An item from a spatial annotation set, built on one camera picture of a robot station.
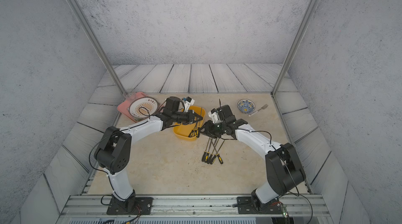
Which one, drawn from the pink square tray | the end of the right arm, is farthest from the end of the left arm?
the pink square tray

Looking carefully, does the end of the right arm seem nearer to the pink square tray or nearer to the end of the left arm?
the end of the left arm

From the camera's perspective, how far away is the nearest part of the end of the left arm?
723 mm

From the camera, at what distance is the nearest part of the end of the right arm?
64 centimetres
